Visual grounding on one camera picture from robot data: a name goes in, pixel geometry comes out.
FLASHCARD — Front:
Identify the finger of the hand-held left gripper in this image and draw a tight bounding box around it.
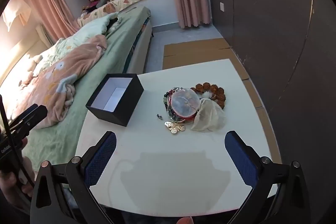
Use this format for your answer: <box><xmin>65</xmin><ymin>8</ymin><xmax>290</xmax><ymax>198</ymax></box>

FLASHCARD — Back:
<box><xmin>12</xmin><ymin>105</ymin><xmax>48</xmax><ymax>139</ymax></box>
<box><xmin>10</xmin><ymin>104</ymin><xmax>40</xmax><ymax>126</ymax></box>

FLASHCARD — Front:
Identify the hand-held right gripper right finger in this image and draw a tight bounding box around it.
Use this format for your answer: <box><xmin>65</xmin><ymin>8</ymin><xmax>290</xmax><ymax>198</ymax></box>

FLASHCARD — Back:
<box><xmin>224</xmin><ymin>131</ymin><xmax>311</xmax><ymax>224</ymax></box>

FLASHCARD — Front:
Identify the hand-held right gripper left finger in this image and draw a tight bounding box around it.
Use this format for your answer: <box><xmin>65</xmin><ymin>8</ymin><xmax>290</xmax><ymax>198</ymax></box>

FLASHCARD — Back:
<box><xmin>30</xmin><ymin>131</ymin><xmax>117</xmax><ymax>224</ymax></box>

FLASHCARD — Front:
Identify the white organza pouch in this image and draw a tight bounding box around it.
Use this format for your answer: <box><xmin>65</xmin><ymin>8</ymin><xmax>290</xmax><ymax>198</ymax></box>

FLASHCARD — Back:
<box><xmin>190</xmin><ymin>98</ymin><xmax>226</xmax><ymax>132</ymax></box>

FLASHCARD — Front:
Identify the black square gift box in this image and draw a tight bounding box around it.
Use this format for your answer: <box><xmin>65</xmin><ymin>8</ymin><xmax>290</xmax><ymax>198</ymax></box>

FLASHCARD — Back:
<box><xmin>86</xmin><ymin>73</ymin><xmax>144</xmax><ymax>127</ymax></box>

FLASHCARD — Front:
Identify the brown carved bead bracelet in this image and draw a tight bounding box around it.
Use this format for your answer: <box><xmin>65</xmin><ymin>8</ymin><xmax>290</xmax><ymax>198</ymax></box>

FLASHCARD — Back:
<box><xmin>190</xmin><ymin>82</ymin><xmax>227</xmax><ymax>109</ymax></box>

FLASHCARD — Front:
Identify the gold butterfly brooch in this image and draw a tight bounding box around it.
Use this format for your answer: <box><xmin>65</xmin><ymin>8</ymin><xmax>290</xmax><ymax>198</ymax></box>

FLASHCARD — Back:
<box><xmin>164</xmin><ymin>120</ymin><xmax>186</xmax><ymax>133</ymax></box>

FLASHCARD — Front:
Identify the clear round plastic case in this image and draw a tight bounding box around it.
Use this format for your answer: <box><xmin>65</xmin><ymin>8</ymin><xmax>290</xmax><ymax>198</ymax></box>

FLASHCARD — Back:
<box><xmin>170</xmin><ymin>88</ymin><xmax>201</xmax><ymax>118</ymax></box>

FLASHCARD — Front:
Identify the dark multicoloured bead bracelet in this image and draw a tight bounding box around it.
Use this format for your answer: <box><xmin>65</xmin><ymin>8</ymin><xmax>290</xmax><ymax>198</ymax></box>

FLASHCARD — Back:
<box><xmin>163</xmin><ymin>87</ymin><xmax>197</xmax><ymax>123</ymax></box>

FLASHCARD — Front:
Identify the person's left hand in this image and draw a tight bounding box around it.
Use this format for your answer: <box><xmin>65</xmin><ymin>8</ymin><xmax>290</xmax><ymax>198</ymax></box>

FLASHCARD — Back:
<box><xmin>0</xmin><ymin>136</ymin><xmax>36</xmax><ymax>207</ymax></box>

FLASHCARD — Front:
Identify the pink fleece blanket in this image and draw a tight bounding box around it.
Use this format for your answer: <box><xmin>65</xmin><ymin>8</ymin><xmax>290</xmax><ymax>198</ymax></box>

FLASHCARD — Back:
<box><xmin>5</xmin><ymin>35</ymin><xmax>108</xmax><ymax>130</ymax></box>

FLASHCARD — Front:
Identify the green sheet bed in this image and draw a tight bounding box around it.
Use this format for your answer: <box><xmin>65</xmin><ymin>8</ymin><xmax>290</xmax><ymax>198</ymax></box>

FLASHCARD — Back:
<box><xmin>22</xmin><ymin>6</ymin><xmax>153</xmax><ymax>180</ymax></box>

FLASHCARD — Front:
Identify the light green quilt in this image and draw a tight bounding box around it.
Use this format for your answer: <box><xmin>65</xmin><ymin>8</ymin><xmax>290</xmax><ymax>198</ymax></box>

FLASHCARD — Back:
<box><xmin>39</xmin><ymin>13</ymin><xmax>120</xmax><ymax>67</ymax></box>

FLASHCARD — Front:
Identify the flattened cardboard sheet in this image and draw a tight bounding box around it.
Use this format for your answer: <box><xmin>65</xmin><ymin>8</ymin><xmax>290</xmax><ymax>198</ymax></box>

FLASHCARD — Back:
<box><xmin>162</xmin><ymin>38</ymin><xmax>282</xmax><ymax>161</ymax></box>

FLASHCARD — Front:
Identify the floral cream bedding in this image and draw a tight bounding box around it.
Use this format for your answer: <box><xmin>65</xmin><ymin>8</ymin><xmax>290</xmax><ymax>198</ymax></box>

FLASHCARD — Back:
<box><xmin>77</xmin><ymin>0</ymin><xmax>174</xmax><ymax>26</ymax></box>

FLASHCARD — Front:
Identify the black cable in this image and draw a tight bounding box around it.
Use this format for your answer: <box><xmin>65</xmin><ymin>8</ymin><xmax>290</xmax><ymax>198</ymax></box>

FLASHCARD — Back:
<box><xmin>0</xmin><ymin>94</ymin><xmax>36</xmax><ymax>188</ymax></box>

